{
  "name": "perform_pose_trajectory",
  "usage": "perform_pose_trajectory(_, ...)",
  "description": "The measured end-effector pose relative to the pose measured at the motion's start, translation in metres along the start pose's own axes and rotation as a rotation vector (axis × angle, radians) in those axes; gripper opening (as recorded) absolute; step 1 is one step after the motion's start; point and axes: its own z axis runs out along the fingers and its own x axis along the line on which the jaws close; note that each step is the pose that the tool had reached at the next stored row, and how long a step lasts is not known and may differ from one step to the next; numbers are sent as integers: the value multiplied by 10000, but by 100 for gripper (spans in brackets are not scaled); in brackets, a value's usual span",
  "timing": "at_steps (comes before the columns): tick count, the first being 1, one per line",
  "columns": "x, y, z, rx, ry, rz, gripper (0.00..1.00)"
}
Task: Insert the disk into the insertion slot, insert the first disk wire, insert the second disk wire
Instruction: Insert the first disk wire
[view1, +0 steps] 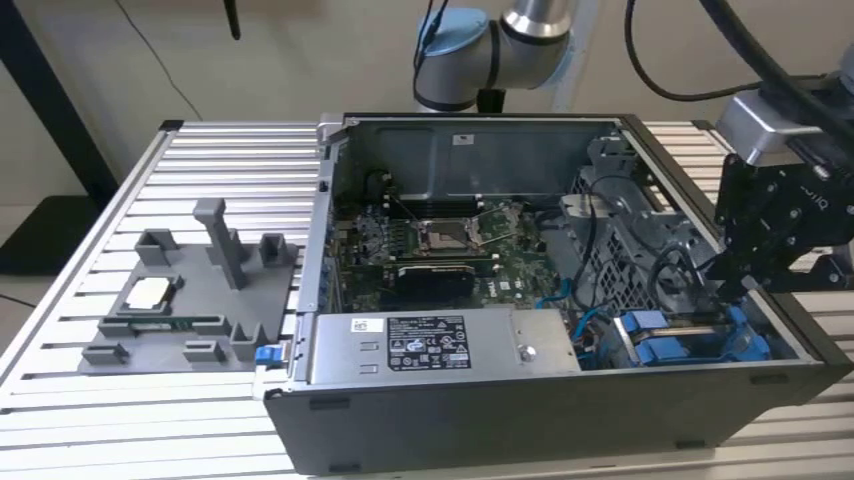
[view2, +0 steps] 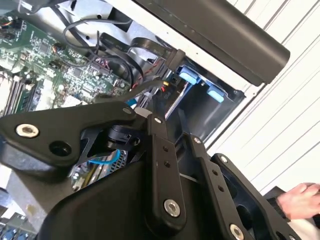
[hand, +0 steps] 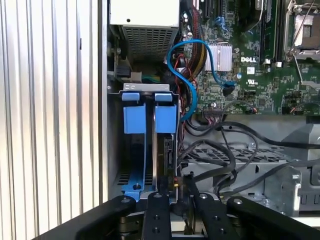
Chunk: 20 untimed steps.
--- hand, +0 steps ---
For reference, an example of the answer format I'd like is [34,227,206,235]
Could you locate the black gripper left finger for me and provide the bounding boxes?
[32,175,174,240]

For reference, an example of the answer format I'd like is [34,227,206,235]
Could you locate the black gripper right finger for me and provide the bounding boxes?
[183,173,320,240]

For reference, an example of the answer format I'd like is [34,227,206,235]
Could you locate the black disk power wire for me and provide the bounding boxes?
[172,138,240,218]

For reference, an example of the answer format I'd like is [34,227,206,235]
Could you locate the black disk data wire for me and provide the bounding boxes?
[214,159,320,198]

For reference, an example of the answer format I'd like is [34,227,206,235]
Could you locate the hard disk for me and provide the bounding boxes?
[151,92,179,198]

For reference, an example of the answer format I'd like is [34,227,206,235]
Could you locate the empty blue disk carrier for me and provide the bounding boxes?
[121,92,148,203]

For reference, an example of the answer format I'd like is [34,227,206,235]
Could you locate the gray metal drive cage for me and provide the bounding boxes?
[179,144,320,216]

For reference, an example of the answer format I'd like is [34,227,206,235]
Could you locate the black open PC case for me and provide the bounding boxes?
[97,0,320,226]

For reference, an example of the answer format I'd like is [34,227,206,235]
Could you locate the green Dell motherboard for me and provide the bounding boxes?
[179,0,320,116]

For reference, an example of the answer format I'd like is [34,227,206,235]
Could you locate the silver chipset heatsink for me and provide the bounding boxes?
[204,42,233,72]

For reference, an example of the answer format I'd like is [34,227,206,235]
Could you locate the silver power supply unit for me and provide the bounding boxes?
[109,0,181,62]

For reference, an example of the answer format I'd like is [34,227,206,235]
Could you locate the black RAM slots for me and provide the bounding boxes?
[258,0,285,67]

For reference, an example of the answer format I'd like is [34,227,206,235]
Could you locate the thin metal locking lever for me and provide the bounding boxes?
[289,0,315,55]

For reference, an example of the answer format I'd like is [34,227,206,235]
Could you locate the CPU socket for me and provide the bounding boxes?
[284,0,320,52]

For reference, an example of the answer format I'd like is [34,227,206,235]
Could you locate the long thin black cable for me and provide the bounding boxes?
[219,121,320,151]

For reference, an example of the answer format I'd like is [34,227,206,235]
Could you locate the blue SATA cable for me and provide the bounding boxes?
[166,40,236,123]

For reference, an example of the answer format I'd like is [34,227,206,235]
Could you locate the braided power cable bundle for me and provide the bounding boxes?
[186,4,210,78]

